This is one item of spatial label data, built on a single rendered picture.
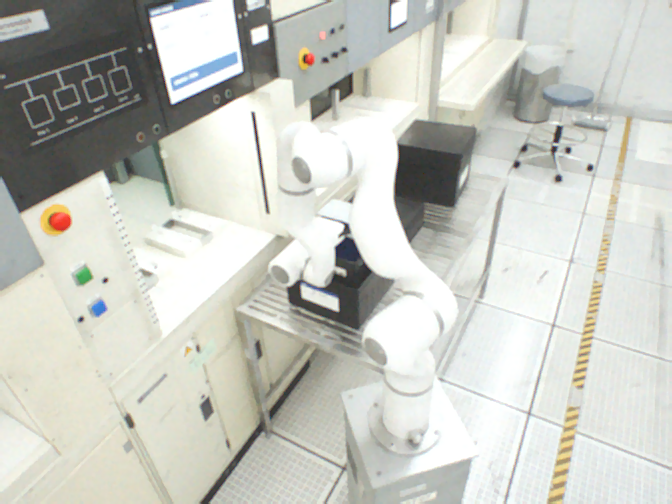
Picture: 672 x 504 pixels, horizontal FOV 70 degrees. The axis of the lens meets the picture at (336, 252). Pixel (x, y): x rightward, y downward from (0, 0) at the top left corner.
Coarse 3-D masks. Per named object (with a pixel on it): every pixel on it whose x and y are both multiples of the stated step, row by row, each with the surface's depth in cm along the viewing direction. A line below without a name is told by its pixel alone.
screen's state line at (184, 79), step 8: (224, 56) 129; (232, 56) 132; (208, 64) 125; (216, 64) 127; (224, 64) 130; (232, 64) 133; (184, 72) 119; (192, 72) 121; (200, 72) 123; (208, 72) 126; (216, 72) 128; (176, 80) 117; (184, 80) 119; (192, 80) 122; (176, 88) 118
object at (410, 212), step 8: (352, 200) 196; (400, 200) 194; (408, 200) 194; (400, 208) 189; (408, 208) 189; (416, 208) 189; (400, 216) 185; (408, 216) 185; (416, 216) 187; (408, 224) 181; (416, 224) 190; (408, 232) 183; (416, 232) 192; (408, 240) 186
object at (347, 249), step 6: (342, 240) 155; (348, 240) 153; (336, 246) 158; (342, 246) 156; (348, 246) 155; (354, 246) 153; (336, 252) 159; (342, 252) 158; (348, 252) 156; (354, 252) 155; (342, 258) 159; (348, 258) 158; (354, 258) 156
